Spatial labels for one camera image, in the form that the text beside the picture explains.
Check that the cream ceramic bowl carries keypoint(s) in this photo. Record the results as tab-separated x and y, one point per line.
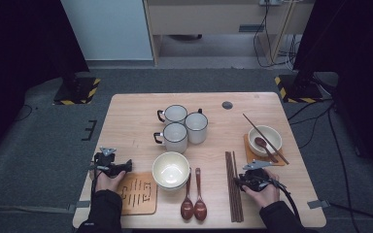
171	170
272	136
173	189

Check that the black yellow striped stand base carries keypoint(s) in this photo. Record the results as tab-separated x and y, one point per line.
77	92
301	93

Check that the grey tape strip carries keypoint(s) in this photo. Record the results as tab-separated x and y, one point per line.
319	204

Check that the person's right hand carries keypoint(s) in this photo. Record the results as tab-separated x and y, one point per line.
267	197

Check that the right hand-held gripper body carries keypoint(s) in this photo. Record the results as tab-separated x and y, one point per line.
255	179

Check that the bundle of brown chopsticks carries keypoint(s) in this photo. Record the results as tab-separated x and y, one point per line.
230	194

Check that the black curtain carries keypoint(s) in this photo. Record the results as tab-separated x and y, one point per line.
19	48
362	64

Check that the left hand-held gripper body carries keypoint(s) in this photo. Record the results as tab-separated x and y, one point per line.
105	163

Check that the dark red wooden spoon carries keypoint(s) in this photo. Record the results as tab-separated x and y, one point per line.
200	210
259	141
187	209

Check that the white power strip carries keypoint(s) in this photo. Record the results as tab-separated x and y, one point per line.
270	2

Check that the wooden cut-pattern trivet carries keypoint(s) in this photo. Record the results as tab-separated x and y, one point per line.
248	158
137	194

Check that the person's left hand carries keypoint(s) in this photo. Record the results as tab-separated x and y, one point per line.
108	183

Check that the light wooden desk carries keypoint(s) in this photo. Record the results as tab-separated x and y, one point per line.
207	19

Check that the white cabinet panel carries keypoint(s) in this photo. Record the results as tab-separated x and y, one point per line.
110	29

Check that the white ribbed mug black rim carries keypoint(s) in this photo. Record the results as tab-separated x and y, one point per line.
175	134
175	114
196	126

